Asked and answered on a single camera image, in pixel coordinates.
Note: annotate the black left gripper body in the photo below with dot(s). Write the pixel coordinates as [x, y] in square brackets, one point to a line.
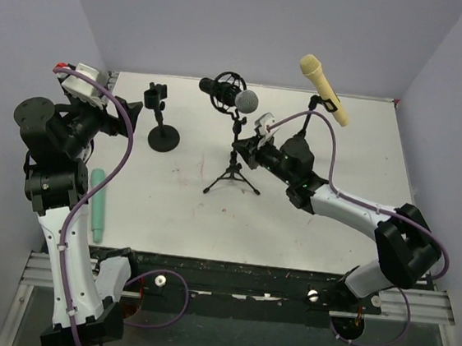
[84, 120]

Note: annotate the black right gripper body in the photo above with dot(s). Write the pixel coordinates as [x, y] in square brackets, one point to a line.
[267, 156]

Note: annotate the black tripod mic stand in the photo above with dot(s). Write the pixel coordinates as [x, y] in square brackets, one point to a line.
[232, 82]

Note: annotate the black round-base clip stand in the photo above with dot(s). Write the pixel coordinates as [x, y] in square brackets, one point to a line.
[162, 138]

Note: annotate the black microphone with silver grille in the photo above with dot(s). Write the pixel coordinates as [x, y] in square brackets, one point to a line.
[235, 95]

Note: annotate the mint green microphone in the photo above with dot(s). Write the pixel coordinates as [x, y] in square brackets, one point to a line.
[97, 204]

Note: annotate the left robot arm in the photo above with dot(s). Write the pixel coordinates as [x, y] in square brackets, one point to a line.
[56, 184]

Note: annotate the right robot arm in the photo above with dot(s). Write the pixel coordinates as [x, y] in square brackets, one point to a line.
[405, 251]

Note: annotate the black round-base stand, yellow mic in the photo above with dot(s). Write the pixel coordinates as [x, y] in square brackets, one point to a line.
[309, 115]

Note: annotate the cream yellow microphone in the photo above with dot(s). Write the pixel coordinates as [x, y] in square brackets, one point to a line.
[311, 68]

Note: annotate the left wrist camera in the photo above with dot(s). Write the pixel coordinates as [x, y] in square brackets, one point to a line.
[79, 88]

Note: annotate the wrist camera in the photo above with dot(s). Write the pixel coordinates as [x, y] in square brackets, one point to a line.
[265, 129]
[79, 88]

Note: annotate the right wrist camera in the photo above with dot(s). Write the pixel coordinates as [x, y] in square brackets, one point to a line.
[265, 129]

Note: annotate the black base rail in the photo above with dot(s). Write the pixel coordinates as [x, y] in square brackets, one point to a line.
[235, 291]

